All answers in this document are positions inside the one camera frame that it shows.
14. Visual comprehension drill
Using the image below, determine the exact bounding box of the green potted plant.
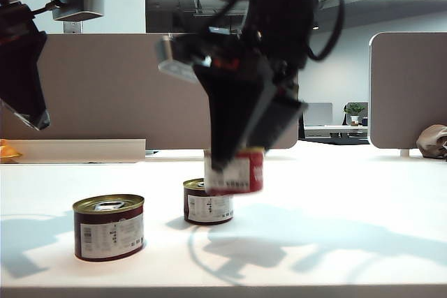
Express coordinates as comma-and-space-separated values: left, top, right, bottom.
343, 102, 366, 128

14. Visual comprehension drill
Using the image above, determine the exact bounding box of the red tomato paste can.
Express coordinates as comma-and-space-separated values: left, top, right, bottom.
182, 178, 235, 225
203, 147, 265, 195
72, 193, 145, 262

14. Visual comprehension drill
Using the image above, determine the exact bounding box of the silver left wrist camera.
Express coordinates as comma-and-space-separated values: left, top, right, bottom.
51, 0, 106, 22

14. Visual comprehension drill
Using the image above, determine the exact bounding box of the white background office desk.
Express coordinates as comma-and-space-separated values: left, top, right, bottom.
302, 124, 369, 140

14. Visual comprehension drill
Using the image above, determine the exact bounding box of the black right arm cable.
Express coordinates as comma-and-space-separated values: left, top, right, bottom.
304, 0, 347, 62

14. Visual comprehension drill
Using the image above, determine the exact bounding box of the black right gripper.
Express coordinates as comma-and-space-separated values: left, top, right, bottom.
173, 27, 309, 174

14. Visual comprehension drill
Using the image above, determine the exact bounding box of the grey cable tray flap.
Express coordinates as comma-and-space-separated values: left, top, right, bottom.
0, 137, 147, 165

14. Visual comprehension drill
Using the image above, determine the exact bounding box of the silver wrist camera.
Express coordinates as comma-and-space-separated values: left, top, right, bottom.
51, 0, 106, 22
154, 33, 212, 85

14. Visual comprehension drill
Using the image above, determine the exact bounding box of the brown crumpled bag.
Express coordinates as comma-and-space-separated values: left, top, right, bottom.
415, 124, 447, 160

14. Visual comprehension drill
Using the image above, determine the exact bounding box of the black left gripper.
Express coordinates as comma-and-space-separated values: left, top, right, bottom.
0, 0, 96, 131

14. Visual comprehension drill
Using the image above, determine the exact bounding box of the grey computer monitor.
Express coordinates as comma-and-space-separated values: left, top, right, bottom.
301, 102, 334, 126

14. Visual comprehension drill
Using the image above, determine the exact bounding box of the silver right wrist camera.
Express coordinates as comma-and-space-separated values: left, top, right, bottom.
154, 33, 212, 85

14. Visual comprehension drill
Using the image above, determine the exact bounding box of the white wall socket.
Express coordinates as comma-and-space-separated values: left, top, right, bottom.
62, 20, 83, 34

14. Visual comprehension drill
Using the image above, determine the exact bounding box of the orange crumpled cloth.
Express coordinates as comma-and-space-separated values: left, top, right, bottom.
0, 138, 23, 165

